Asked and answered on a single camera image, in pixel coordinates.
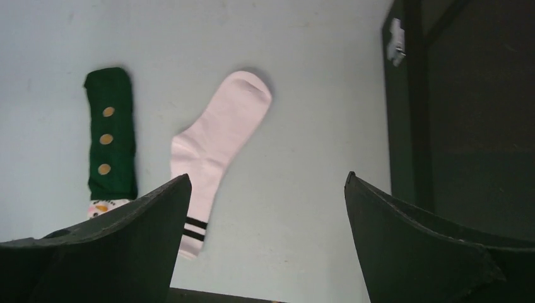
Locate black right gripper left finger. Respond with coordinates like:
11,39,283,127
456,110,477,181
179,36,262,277
1,174,192,302

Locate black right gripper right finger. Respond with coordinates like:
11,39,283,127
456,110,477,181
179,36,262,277
344,172,534,302

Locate white sock with black stripes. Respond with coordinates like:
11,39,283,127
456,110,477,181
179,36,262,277
170,71,272,259

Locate black display case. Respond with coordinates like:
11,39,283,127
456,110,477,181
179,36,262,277
381,0,534,241

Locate green snowman sock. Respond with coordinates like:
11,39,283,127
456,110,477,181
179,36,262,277
84,67,138,218

